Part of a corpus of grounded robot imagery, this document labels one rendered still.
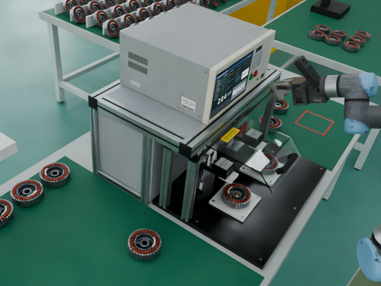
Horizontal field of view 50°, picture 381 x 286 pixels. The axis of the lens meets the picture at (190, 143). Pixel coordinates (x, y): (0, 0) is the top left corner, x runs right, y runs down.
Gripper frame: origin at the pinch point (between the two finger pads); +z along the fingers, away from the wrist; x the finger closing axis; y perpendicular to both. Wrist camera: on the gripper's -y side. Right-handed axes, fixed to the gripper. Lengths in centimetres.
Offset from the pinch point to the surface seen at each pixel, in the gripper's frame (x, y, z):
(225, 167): -21.7, 23.1, 13.1
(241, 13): 327, 22, 198
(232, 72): -16.8, -10.7, 4.2
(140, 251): -62, 32, 25
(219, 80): -25.4, -11.2, 4.0
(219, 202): -25.9, 36.5, 17.4
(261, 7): 327, 20, 171
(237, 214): -26.5, 40.2, 9.7
